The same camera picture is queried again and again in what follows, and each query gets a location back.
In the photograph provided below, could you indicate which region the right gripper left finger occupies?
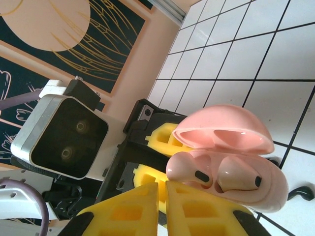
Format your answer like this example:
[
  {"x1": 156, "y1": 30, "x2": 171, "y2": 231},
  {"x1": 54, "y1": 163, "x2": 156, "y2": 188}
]
[{"x1": 59, "y1": 182, "x2": 159, "y2": 236}]

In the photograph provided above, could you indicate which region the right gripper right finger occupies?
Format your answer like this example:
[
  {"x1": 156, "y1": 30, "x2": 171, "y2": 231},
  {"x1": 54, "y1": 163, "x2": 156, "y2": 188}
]
[{"x1": 165, "y1": 180, "x2": 269, "y2": 236}]

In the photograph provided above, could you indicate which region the pink wireless earbud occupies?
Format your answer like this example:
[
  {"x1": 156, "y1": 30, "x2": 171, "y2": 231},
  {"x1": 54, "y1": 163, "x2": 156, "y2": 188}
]
[
  {"x1": 216, "y1": 156, "x2": 263, "y2": 194},
  {"x1": 166, "y1": 152, "x2": 214, "y2": 190}
]

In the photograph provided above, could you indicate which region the pink earbud charging case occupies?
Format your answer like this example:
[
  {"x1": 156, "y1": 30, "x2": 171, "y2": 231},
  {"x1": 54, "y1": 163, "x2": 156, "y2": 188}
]
[{"x1": 165, "y1": 104, "x2": 290, "y2": 214}]

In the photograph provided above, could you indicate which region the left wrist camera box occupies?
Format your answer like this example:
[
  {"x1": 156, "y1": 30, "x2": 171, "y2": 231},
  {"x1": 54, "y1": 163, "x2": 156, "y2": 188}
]
[{"x1": 11, "y1": 94, "x2": 109, "y2": 180}]

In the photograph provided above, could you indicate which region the aluminium frame post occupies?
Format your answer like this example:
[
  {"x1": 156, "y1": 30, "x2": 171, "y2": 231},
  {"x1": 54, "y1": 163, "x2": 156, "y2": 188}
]
[{"x1": 147, "y1": 0, "x2": 188, "y2": 25}]

